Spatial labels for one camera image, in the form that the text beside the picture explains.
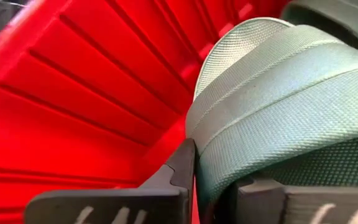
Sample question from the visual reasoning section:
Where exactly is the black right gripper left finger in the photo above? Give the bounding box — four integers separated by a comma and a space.
23, 138, 196, 224

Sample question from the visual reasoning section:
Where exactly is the red plastic bin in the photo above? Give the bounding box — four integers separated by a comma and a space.
0, 0, 291, 224

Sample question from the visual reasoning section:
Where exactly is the green rubber slide sandal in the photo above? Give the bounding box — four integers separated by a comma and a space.
185, 17, 358, 224

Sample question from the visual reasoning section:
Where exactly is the dark grey rubber slide sandal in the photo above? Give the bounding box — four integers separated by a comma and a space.
280, 0, 358, 58

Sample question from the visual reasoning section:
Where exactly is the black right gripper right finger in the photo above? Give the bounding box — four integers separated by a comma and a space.
216, 177, 358, 224

